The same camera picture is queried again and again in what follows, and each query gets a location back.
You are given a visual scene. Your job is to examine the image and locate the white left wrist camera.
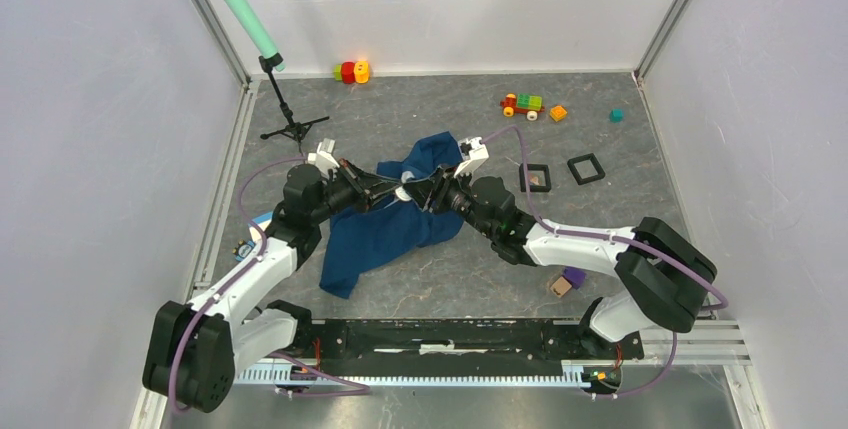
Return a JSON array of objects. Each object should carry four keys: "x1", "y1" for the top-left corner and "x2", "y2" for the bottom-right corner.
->
[{"x1": 306, "y1": 138, "x2": 340, "y2": 180}]

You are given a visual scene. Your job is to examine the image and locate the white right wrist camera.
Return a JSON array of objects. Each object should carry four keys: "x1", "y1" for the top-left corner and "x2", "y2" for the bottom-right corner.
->
[{"x1": 454, "y1": 137, "x2": 489, "y2": 178}]

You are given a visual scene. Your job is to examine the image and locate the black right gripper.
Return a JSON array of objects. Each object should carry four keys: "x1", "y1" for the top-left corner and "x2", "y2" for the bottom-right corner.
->
[{"x1": 403, "y1": 161, "x2": 496, "y2": 240}]

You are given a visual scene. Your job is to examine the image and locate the purple cube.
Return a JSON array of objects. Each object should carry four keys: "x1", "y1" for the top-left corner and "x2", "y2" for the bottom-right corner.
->
[{"x1": 562, "y1": 266, "x2": 586, "y2": 289}]

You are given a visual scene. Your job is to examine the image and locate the blue Mickey Mouse t-shirt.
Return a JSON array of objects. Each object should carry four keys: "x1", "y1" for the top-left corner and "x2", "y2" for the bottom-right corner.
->
[{"x1": 319, "y1": 132, "x2": 463, "y2": 299}]

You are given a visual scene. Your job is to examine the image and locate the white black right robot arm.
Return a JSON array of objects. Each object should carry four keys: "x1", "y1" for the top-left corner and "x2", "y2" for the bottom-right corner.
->
[{"x1": 401, "y1": 170, "x2": 717, "y2": 357}]

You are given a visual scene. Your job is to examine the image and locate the orange toy brick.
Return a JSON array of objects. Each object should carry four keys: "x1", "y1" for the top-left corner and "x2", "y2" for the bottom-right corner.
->
[{"x1": 549, "y1": 105, "x2": 568, "y2": 122}]

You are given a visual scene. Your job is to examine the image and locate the black tripod microphone stand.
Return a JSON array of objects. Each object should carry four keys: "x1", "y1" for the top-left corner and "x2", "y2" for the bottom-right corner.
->
[{"x1": 258, "y1": 53, "x2": 330, "y2": 162}]

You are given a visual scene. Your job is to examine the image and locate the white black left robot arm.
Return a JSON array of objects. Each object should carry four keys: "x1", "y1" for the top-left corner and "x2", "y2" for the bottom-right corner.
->
[{"x1": 142, "y1": 158, "x2": 403, "y2": 414}]

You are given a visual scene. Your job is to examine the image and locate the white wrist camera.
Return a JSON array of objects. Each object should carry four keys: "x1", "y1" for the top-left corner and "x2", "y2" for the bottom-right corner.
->
[
  {"x1": 306, "y1": 138, "x2": 340, "y2": 180},
  {"x1": 454, "y1": 137, "x2": 489, "y2": 178}
]

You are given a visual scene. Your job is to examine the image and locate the blue patterned toy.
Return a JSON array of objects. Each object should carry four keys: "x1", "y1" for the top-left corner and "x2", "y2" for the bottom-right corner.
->
[{"x1": 232, "y1": 240, "x2": 258, "y2": 263}]

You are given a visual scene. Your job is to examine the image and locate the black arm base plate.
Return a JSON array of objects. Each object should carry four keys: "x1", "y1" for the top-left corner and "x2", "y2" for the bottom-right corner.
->
[{"x1": 283, "y1": 318, "x2": 645, "y2": 377}]

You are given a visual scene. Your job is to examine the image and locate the colourful toy block train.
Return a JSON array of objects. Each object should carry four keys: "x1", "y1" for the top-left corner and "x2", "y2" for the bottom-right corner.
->
[{"x1": 499, "y1": 93, "x2": 545, "y2": 121}]

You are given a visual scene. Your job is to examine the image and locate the red green orange toy blocks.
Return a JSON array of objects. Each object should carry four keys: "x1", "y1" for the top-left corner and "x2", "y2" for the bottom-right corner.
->
[{"x1": 333, "y1": 60, "x2": 371, "y2": 84}]

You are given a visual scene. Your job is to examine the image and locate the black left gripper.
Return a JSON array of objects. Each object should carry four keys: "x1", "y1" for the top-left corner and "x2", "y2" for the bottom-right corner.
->
[{"x1": 310, "y1": 158, "x2": 402, "y2": 224}]

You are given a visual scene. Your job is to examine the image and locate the tan wooden cube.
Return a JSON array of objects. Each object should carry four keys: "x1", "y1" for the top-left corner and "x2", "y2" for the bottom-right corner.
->
[{"x1": 549, "y1": 276, "x2": 573, "y2": 298}]

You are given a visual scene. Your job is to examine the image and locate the black square frame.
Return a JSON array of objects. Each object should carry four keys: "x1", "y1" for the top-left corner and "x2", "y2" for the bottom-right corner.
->
[
  {"x1": 567, "y1": 153, "x2": 606, "y2": 186},
  {"x1": 518, "y1": 163, "x2": 552, "y2": 193}
]

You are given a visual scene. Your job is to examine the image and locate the blue white block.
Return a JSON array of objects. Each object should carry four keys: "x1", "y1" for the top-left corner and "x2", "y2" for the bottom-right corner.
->
[{"x1": 253, "y1": 212, "x2": 272, "y2": 229}]

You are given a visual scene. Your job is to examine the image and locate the teal small cube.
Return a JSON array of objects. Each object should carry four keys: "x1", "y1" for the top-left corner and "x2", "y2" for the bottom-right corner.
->
[{"x1": 609, "y1": 108, "x2": 625, "y2": 123}]

